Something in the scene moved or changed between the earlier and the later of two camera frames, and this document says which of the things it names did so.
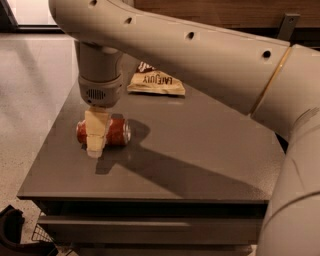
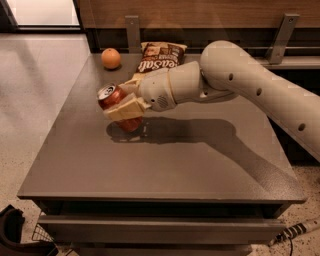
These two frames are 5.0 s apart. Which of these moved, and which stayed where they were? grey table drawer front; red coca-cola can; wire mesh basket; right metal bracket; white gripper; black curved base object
Moved: red coca-cola can; white gripper
Stayed: black curved base object; right metal bracket; grey table drawer front; wire mesh basket
